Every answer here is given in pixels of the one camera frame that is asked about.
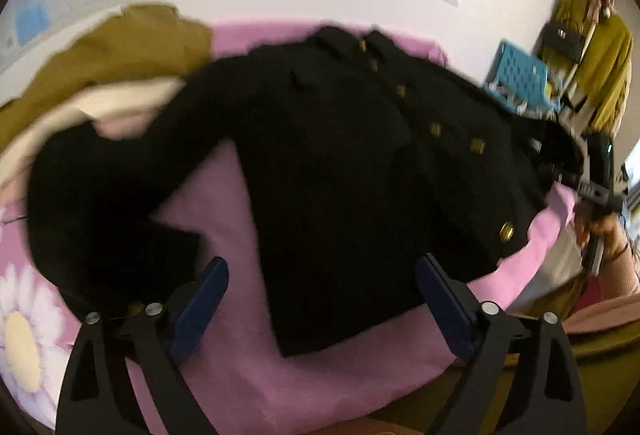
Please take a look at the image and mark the pink flower print blanket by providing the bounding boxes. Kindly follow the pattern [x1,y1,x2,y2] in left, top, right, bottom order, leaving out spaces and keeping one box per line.
[0,20,581,431]

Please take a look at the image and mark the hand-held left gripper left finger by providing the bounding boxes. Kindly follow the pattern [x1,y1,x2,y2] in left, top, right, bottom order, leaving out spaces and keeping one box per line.
[56,256,230,435]

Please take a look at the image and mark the person's right hand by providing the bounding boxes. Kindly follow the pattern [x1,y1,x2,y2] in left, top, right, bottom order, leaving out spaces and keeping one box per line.
[572,210,632,266]

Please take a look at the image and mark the person's pink sweater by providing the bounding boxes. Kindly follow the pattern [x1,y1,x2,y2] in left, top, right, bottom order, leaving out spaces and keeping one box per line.
[564,292,640,337]

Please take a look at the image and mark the black jacket with gold buttons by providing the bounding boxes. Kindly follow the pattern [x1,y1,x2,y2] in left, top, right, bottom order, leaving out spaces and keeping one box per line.
[25,26,586,358]

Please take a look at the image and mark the olive green garment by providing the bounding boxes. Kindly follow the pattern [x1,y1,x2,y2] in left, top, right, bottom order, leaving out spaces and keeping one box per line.
[0,4,216,150]

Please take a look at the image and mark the white cloth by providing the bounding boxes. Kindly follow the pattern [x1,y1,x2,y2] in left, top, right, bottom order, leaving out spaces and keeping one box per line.
[510,215,587,316]

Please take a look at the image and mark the cream garment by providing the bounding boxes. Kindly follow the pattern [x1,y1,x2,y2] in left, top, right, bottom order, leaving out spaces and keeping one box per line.
[0,77,188,196]

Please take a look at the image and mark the hanging olive coat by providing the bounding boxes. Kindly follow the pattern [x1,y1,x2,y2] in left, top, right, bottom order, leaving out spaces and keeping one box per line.
[552,0,633,136]

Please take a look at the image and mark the person's right forearm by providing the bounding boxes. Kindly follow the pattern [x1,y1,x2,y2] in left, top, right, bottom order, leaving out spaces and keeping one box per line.
[597,240,640,302]

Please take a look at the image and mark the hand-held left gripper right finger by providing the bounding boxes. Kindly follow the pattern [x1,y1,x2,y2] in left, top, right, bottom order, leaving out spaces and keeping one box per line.
[415,253,588,435]

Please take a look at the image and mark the person's olive clothing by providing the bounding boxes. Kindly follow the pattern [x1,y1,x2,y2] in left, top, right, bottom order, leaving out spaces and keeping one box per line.
[385,327,640,435]

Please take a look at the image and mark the blue perforated plastic rack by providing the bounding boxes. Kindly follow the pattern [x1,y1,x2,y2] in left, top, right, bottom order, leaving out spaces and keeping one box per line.
[482,40,563,116]

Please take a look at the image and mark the black handbag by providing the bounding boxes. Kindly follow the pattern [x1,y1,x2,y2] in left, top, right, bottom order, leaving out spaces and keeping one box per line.
[542,0,596,64]

